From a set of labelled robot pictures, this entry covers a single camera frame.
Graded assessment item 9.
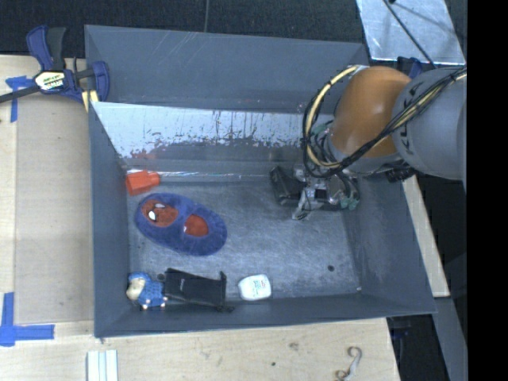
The grey metal bin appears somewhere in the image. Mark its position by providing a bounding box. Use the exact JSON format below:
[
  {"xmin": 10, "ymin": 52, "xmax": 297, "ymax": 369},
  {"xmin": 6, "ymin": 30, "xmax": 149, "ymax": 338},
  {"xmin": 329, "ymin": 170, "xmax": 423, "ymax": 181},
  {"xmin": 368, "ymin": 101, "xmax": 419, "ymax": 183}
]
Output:
[{"xmin": 83, "ymin": 24, "xmax": 438, "ymax": 339}]

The white small container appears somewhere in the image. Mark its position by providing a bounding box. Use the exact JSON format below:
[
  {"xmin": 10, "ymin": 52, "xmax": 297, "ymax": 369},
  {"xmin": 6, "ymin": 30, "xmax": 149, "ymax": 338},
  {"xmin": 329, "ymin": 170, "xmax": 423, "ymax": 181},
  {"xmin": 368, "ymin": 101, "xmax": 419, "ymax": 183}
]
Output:
[{"xmin": 237, "ymin": 274, "xmax": 273, "ymax": 302}]

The blue slipper with red face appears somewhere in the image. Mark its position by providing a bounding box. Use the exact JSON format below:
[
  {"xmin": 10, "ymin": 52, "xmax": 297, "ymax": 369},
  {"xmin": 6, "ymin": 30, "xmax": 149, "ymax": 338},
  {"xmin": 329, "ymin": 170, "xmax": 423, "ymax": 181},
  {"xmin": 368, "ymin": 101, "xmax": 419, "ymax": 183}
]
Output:
[{"xmin": 133, "ymin": 191, "xmax": 229, "ymax": 258}]

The black flat case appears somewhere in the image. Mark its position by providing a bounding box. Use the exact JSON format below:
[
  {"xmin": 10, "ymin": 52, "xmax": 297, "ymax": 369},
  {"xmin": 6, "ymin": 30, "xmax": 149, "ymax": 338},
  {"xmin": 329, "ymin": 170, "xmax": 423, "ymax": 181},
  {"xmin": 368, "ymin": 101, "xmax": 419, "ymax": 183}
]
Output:
[{"xmin": 160, "ymin": 267, "xmax": 236, "ymax": 314}]

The red-orange block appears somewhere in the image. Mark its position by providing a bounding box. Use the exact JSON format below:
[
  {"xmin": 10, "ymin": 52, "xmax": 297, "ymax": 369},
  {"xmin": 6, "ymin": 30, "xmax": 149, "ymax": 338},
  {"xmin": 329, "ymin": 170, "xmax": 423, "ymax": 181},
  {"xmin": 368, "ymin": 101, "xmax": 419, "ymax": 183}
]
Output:
[{"xmin": 125, "ymin": 168, "xmax": 162, "ymax": 197}]

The blue toy sheep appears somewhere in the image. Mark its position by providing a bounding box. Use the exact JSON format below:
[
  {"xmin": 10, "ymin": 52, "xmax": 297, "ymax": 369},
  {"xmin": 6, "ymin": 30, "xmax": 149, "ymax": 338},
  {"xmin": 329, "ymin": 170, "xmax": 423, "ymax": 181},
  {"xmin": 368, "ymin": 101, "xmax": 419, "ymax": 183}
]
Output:
[{"xmin": 125, "ymin": 271, "xmax": 169, "ymax": 313}]

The black cylinder on white bracket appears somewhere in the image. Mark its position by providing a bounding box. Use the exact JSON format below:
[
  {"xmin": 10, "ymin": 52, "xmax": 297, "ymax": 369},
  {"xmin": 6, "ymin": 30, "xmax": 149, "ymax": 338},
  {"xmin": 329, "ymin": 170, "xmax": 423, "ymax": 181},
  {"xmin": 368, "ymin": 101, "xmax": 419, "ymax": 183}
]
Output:
[{"xmin": 385, "ymin": 164, "xmax": 417, "ymax": 183}]

